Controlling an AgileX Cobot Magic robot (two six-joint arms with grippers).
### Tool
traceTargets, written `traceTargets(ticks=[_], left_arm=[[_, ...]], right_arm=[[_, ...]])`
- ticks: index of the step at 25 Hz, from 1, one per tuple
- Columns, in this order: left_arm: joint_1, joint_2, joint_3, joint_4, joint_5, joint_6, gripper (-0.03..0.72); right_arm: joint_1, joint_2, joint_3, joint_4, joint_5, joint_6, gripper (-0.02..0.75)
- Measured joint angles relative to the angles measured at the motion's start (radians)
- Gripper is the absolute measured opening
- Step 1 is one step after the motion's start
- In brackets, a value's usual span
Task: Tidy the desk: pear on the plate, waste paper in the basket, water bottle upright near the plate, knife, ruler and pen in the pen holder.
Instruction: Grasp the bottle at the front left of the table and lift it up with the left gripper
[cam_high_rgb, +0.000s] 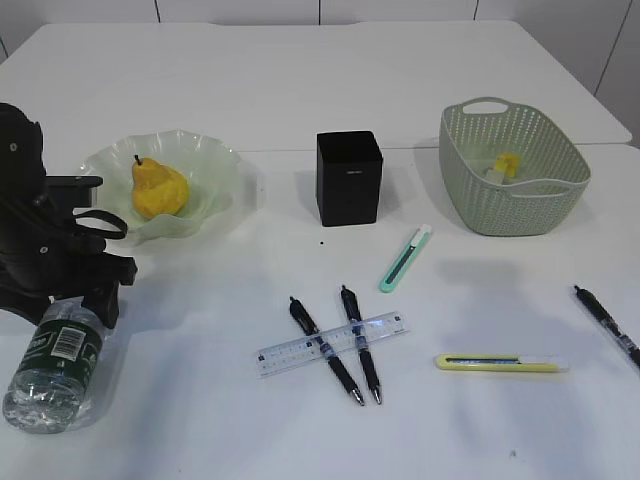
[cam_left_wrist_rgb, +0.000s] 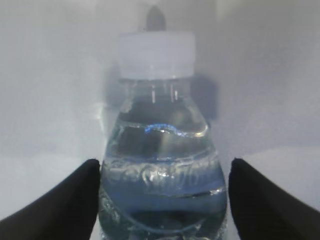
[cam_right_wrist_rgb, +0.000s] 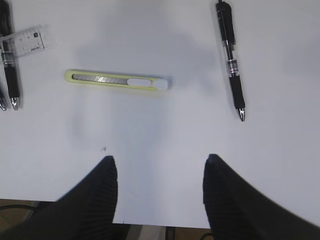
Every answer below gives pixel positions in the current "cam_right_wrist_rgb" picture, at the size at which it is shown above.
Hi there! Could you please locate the black gel pen right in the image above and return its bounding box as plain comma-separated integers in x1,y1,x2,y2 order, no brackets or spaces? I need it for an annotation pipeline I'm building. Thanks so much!
215,0,246,122

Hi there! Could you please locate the black gel pen left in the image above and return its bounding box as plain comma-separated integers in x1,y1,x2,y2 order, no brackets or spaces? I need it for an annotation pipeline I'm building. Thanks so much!
0,87,7,111

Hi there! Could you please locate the black gel pen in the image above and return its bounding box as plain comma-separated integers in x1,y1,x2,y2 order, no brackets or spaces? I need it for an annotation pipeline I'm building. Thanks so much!
0,87,7,111
215,0,246,122
0,0,20,111

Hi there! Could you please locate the clear plastic ruler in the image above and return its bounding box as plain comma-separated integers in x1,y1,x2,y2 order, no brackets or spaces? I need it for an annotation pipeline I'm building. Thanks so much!
0,25,52,59

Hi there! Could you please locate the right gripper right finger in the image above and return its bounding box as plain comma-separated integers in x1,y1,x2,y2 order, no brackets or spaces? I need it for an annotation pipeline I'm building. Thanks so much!
202,154,320,240

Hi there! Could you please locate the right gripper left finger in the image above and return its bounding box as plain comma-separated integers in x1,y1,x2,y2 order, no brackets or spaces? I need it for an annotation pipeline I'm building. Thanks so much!
0,156,118,240

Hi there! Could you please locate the yellow utility knife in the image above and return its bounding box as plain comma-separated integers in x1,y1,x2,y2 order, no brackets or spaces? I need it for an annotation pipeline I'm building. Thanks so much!
64,69,170,91

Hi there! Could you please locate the black gel pen middle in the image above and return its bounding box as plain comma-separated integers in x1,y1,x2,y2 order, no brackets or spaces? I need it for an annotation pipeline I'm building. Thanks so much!
0,0,20,111

